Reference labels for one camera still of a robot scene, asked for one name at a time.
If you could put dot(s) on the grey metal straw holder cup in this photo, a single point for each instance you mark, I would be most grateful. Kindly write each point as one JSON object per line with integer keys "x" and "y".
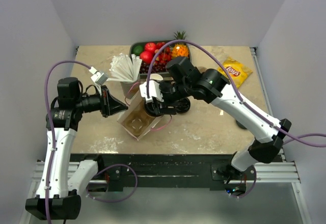
{"x": 129, "y": 88}

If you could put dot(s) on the black cup lid stack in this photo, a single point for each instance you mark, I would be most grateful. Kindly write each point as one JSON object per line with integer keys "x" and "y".
{"x": 183, "y": 106}

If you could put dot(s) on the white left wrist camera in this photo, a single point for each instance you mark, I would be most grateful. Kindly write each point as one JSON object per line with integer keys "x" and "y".
{"x": 98, "y": 78}

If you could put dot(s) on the pink white paper bag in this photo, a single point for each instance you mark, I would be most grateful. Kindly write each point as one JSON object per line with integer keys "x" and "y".
{"x": 133, "y": 104}

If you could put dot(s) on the remaining pulp carrier stack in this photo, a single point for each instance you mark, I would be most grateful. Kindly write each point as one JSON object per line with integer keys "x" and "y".
{"x": 202, "y": 69}

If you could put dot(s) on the dark green fruit tray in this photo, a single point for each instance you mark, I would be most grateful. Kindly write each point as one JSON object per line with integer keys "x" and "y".
{"x": 165, "y": 74}

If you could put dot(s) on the single black cup lid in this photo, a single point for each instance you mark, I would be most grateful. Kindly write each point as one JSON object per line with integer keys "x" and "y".
{"x": 240, "y": 125}

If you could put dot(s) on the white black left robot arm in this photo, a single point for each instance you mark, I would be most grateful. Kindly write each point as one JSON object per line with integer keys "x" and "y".
{"x": 58, "y": 196}

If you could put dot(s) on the white wrapped straw bundle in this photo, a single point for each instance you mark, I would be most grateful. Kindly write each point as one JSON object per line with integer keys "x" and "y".
{"x": 125, "y": 68}

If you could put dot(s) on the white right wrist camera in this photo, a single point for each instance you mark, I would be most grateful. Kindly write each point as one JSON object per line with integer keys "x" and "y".
{"x": 150, "y": 91}

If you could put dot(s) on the black coffee cup lid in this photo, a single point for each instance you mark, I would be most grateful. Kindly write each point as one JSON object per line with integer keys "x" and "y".
{"x": 152, "y": 109}

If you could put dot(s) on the red apple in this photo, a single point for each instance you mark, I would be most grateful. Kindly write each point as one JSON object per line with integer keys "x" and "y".
{"x": 146, "y": 57}
{"x": 150, "y": 47}

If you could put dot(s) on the red cherry cluster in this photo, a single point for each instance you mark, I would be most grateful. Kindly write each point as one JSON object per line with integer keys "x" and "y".
{"x": 165, "y": 56}

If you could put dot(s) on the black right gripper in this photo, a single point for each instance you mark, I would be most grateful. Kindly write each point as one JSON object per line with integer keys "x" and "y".
{"x": 163, "y": 107}

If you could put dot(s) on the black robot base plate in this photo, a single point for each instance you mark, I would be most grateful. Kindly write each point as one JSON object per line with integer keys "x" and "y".
{"x": 119, "y": 171}

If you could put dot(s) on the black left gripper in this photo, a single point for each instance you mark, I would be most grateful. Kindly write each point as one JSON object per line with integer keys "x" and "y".
{"x": 110, "y": 105}

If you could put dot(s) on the green lime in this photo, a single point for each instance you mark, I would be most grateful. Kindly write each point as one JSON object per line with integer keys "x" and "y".
{"x": 137, "y": 50}

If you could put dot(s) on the brown pulp cup carrier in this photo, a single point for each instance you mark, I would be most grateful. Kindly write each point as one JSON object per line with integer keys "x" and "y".
{"x": 137, "y": 122}

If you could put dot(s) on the purple grape bunch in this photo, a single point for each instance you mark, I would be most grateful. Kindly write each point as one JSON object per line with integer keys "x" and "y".
{"x": 158, "y": 67}

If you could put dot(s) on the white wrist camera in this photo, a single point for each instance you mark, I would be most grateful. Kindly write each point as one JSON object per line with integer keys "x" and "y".
{"x": 150, "y": 91}
{"x": 98, "y": 78}

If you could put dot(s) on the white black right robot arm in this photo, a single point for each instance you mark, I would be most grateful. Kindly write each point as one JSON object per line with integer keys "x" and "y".
{"x": 216, "y": 89}

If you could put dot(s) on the yellow chips bag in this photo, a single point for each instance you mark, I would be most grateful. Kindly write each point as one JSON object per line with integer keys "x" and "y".
{"x": 237, "y": 70}

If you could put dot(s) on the orange pineapple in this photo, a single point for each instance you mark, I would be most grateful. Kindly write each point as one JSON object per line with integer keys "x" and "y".
{"x": 180, "y": 49}

